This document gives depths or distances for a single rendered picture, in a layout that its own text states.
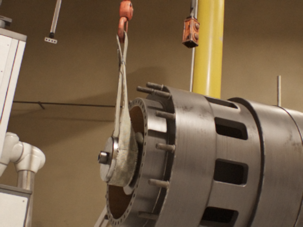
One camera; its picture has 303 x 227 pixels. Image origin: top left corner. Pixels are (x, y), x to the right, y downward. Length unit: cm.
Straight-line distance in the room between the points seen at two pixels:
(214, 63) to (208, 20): 46
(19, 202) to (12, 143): 78
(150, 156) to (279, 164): 37
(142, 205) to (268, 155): 38
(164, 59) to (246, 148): 705
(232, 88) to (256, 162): 674
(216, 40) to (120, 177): 325
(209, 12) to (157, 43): 393
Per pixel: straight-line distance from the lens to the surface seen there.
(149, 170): 131
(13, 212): 213
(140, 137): 148
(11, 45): 281
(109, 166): 143
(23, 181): 289
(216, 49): 453
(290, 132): 149
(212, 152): 133
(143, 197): 134
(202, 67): 441
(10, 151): 287
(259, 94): 810
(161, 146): 127
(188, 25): 188
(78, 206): 778
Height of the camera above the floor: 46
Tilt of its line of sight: 22 degrees up
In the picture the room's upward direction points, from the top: 6 degrees clockwise
